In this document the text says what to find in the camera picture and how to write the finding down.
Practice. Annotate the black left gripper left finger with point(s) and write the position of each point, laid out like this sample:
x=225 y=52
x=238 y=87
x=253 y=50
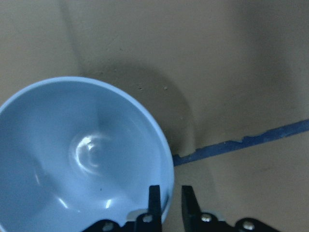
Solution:
x=151 y=220

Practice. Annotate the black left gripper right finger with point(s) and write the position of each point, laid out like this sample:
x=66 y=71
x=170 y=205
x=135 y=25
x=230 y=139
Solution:
x=194 y=219

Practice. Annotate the blue bowl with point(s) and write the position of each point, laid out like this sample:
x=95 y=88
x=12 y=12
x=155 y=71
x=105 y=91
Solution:
x=77 y=150

